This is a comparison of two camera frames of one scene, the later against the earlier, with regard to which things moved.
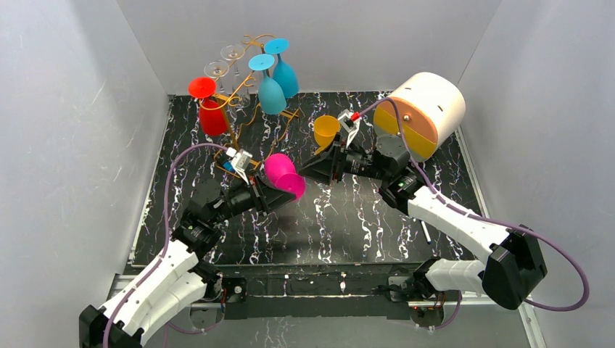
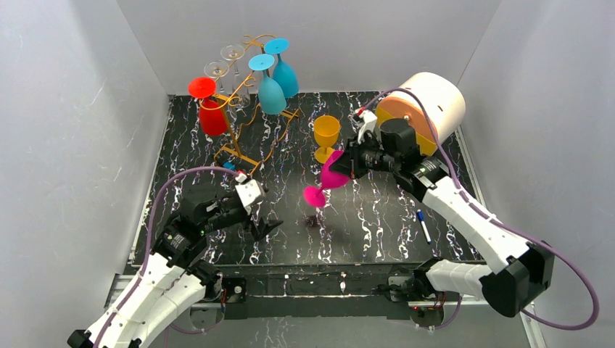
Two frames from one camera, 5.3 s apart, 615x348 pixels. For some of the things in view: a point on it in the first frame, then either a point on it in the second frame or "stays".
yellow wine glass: [325, 128] stays
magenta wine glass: [281, 171] to [314, 196]
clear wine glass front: [217, 69] stays
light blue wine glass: [271, 97] stays
